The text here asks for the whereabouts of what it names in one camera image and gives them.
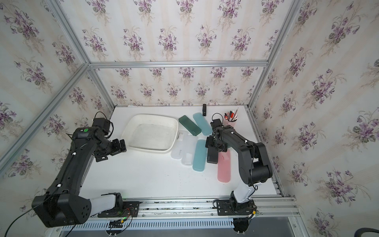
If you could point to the aluminium rail frame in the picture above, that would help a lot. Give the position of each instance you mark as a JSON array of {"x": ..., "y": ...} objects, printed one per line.
[{"x": 192, "y": 213}]

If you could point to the pink pencil case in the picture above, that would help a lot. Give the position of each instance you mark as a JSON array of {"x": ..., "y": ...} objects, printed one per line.
[{"x": 224, "y": 167}]

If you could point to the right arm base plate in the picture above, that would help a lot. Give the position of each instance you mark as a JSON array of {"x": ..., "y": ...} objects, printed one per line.
[{"x": 231, "y": 208}]

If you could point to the dark green pencil case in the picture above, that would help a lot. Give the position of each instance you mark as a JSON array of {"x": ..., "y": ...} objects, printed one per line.
[{"x": 189, "y": 125}]

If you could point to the teal pencil case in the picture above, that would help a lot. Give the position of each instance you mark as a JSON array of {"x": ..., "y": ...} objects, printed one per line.
[{"x": 200, "y": 156}]

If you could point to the black pencil case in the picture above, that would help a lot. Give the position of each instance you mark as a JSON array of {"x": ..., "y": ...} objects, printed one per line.
[{"x": 212, "y": 155}]

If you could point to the clear frosted pencil case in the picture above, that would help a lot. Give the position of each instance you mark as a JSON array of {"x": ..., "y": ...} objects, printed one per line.
[
  {"x": 178, "y": 149},
  {"x": 189, "y": 146}
]

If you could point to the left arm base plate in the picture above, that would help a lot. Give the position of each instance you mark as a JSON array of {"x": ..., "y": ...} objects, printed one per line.
[{"x": 128, "y": 209}]

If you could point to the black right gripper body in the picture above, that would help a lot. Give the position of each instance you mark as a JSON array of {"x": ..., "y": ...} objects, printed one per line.
[{"x": 211, "y": 142}]

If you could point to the light blue pencil case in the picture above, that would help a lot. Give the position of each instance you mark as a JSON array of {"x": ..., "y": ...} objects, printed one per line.
[{"x": 203, "y": 124}]

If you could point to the white plastic storage box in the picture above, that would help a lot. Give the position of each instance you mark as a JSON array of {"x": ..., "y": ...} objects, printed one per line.
[{"x": 151, "y": 133}]

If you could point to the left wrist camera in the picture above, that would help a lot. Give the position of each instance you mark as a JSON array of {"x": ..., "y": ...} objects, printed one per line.
[{"x": 102, "y": 123}]

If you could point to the pink pen cup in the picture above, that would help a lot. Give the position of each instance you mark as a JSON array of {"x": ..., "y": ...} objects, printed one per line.
[{"x": 229, "y": 121}]

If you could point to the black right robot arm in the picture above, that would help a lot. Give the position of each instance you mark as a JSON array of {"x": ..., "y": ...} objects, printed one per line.
[{"x": 254, "y": 165}]

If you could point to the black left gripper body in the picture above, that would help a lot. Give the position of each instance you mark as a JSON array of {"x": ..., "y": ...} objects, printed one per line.
[{"x": 108, "y": 147}]

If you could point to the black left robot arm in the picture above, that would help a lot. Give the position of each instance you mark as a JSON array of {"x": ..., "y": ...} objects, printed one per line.
[{"x": 62, "y": 204}]

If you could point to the small black device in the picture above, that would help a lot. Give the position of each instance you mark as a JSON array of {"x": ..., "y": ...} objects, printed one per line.
[{"x": 204, "y": 110}]

